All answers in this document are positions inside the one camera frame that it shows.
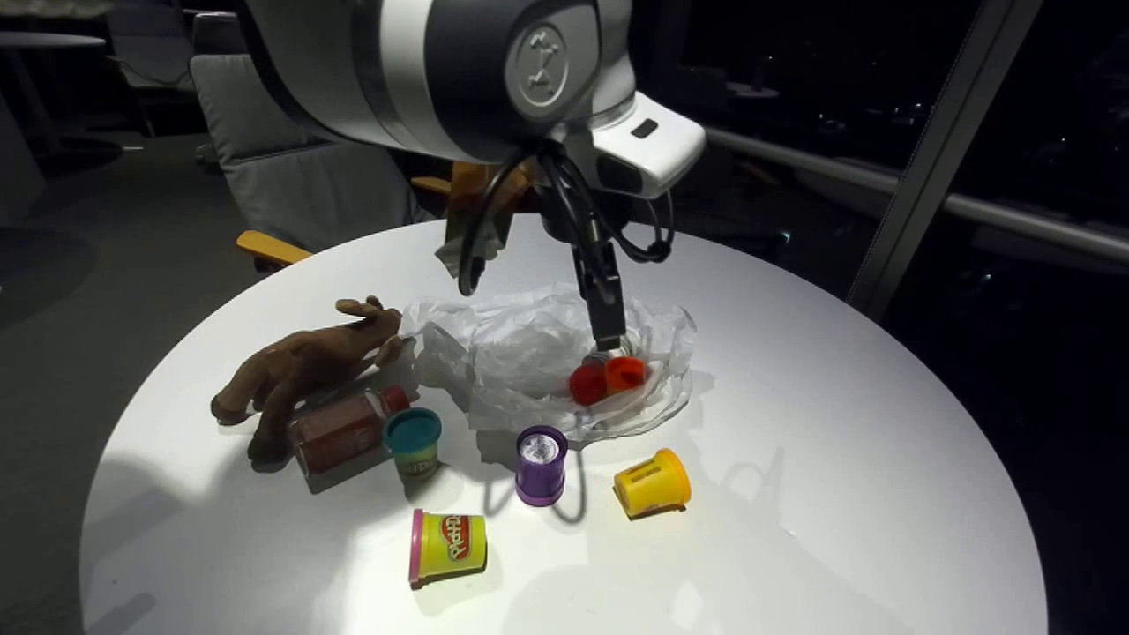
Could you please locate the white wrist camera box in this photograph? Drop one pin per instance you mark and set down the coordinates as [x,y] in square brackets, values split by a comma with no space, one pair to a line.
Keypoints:
[648,144]

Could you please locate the grey slanted metal post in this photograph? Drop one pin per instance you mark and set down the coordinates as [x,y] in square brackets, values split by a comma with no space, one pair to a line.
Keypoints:
[938,152]

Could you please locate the grey metal railing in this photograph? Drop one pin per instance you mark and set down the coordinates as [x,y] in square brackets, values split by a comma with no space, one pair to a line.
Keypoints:
[1010,223]

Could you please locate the grey upholstered chair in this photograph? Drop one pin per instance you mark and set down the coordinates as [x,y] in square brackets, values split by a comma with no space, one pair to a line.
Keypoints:
[270,163]

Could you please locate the clear plastic bag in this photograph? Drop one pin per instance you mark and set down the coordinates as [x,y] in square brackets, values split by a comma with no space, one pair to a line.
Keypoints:
[504,353]

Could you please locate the dark background table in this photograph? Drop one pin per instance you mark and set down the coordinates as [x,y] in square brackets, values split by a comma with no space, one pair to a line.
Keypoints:
[47,39]

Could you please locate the yellow wooden slat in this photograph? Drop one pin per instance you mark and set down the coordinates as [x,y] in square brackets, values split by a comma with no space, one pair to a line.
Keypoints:
[271,247]

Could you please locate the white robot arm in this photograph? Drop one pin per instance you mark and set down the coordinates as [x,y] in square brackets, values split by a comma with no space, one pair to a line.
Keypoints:
[445,72]

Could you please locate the teal lid dough tub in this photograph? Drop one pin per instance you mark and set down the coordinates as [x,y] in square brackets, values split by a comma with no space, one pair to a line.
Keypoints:
[413,442]

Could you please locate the purple dough tub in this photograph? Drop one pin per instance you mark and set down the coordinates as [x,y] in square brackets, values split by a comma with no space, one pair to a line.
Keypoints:
[540,465]

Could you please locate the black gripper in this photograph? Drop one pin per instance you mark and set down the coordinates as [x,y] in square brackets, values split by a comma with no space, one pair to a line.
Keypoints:
[591,223]

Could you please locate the dark background chair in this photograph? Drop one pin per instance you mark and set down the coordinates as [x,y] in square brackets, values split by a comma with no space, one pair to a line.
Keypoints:
[144,39]

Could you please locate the small yellow dough tub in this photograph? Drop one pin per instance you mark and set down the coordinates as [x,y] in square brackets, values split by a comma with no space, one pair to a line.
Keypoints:
[650,485]

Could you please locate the orange dough tub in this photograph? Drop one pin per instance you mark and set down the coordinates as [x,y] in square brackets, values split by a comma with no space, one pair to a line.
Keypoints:
[624,377]

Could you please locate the brown plush moose toy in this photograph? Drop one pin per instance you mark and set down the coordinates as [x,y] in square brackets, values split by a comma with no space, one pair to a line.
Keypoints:
[306,366]

